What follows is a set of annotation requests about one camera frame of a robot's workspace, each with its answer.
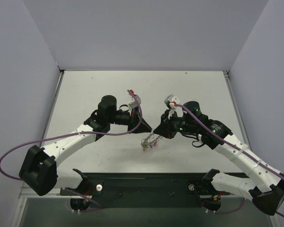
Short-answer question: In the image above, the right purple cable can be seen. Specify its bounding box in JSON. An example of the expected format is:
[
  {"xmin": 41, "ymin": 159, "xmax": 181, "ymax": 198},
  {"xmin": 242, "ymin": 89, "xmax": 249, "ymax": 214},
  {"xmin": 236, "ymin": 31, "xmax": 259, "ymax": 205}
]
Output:
[{"xmin": 172, "ymin": 103, "xmax": 284, "ymax": 219}]

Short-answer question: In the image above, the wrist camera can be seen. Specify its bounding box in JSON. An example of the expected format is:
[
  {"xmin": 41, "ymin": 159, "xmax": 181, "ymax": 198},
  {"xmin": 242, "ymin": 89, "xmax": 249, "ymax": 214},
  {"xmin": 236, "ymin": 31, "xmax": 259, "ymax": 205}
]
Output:
[
  {"xmin": 164, "ymin": 94, "xmax": 180, "ymax": 106},
  {"xmin": 127, "ymin": 89, "xmax": 141, "ymax": 109}
]

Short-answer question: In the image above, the metal disc with keyrings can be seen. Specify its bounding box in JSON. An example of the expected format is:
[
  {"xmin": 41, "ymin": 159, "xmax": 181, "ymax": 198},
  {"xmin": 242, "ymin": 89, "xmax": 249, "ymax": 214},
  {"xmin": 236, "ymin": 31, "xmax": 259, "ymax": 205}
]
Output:
[{"xmin": 141, "ymin": 132, "xmax": 162, "ymax": 152}]

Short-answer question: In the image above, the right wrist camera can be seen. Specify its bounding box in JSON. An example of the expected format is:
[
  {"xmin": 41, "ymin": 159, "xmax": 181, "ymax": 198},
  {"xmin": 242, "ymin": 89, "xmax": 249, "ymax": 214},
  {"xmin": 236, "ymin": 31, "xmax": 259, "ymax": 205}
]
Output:
[{"xmin": 164, "ymin": 94, "xmax": 180, "ymax": 106}]

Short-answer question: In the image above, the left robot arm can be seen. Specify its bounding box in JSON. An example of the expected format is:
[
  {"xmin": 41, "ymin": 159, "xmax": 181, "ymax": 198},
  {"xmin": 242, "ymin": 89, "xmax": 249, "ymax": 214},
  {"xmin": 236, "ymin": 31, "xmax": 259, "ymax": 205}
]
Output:
[{"xmin": 19, "ymin": 93, "xmax": 151, "ymax": 196}]

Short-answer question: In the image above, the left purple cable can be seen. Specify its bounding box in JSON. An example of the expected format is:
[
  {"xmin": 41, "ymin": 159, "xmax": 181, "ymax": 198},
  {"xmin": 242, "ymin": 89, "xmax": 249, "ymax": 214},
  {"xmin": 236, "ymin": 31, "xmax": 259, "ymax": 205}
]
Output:
[{"xmin": 0, "ymin": 89, "xmax": 143, "ymax": 182}]

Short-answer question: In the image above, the purple cable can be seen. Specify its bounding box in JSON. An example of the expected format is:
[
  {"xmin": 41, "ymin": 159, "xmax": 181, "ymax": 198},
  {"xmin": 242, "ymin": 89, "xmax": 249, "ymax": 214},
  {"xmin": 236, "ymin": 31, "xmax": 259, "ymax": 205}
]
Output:
[
  {"xmin": 0, "ymin": 89, "xmax": 143, "ymax": 182},
  {"xmin": 172, "ymin": 103, "xmax": 284, "ymax": 219}
]

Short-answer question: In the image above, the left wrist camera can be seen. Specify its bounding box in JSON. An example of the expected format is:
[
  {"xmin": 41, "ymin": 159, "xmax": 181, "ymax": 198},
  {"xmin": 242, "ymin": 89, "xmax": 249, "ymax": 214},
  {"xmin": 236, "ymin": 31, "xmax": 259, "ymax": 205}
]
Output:
[{"xmin": 127, "ymin": 89, "xmax": 141, "ymax": 109}]

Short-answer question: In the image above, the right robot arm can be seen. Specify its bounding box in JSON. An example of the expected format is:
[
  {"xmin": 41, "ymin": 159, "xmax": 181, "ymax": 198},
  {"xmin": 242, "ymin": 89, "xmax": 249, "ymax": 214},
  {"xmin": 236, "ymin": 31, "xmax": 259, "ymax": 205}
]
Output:
[{"xmin": 154, "ymin": 99, "xmax": 284, "ymax": 216}]

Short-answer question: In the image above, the aluminium rail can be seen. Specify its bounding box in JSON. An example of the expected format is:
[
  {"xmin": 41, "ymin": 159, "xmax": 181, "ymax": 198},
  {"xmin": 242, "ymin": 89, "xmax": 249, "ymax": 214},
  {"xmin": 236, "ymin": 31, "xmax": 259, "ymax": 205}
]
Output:
[{"xmin": 19, "ymin": 187, "xmax": 60, "ymax": 198}]

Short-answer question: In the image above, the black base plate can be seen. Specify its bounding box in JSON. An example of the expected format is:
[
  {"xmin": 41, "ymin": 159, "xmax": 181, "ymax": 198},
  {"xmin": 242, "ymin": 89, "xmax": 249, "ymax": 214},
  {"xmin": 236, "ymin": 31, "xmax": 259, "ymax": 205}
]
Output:
[{"xmin": 74, "ymin": 173, "xmax": 226, "ymax": 208}]

